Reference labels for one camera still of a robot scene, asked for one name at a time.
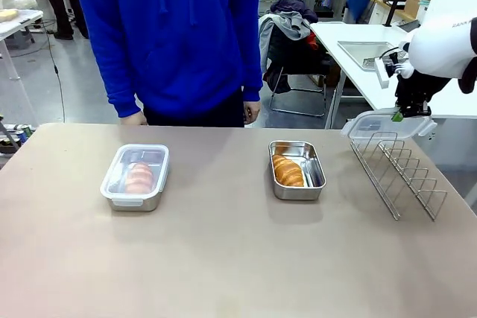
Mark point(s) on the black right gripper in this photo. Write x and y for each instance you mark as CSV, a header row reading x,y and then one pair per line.
x,y
411,92

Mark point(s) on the clear plastic clip lid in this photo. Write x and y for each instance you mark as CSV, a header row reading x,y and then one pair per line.
x,y
376,126
112,180

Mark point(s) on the perforated steel baking tray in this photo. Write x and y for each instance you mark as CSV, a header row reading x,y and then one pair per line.
x,y
357,51

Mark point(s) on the steel container with rounded corners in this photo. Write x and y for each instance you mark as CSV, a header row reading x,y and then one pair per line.
x,y
126,204
313,180

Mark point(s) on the golden croissant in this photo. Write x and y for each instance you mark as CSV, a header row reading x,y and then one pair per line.
x,y
287,171
139,178

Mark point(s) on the person's left forearm blue sleeve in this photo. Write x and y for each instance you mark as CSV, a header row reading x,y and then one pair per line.
x,y
251,72

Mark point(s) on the person's right forearm blue sleeve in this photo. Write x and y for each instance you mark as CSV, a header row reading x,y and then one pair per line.
x,y
119,83

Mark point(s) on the pale bread loaf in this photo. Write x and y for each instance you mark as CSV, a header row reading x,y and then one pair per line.
x,y
8,15

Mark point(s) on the person's left hand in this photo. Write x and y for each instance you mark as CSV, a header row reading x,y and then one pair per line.
x,y
252,111

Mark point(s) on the person's right hand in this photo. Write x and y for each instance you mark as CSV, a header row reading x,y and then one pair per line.
x,y
133,120

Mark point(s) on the white side table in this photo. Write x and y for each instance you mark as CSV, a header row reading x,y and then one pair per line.
x,y
335,35

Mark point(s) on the wooden top workbench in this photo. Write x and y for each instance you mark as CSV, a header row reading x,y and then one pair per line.
x,y
384,3

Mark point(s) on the black chair with clothes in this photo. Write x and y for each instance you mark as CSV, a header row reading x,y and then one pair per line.
x,y
290,46

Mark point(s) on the person in blue hoodie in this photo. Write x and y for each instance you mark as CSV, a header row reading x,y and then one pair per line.
x,y
167,35

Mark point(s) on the white table with grey top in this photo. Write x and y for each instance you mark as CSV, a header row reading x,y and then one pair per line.
x,y
18,24

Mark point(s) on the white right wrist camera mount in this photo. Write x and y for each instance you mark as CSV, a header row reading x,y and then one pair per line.
x,y
384,70

